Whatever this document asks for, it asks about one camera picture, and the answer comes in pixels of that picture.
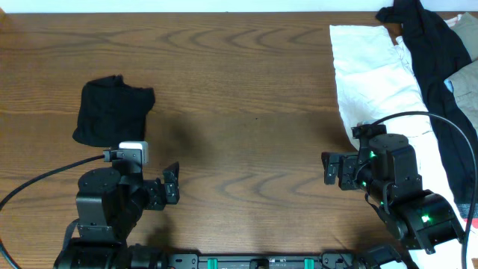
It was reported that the white shirt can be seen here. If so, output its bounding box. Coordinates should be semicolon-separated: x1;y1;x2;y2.
329;25;459;211

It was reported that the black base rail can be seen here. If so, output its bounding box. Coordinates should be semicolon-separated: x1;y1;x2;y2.
126;243;408;269

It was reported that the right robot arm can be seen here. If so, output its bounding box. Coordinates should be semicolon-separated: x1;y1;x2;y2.
321;132;465;254

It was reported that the dark navy garment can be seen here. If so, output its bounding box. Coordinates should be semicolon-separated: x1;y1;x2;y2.
376;0;477;204

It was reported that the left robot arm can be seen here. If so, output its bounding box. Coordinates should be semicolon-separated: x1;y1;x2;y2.
54;161;179;269

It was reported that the grey garment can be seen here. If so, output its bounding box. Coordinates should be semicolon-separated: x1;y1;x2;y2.
444;13;477;129

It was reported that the black Sytrogen t-shirt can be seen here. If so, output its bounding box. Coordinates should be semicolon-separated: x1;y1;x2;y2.
72;75;155;147

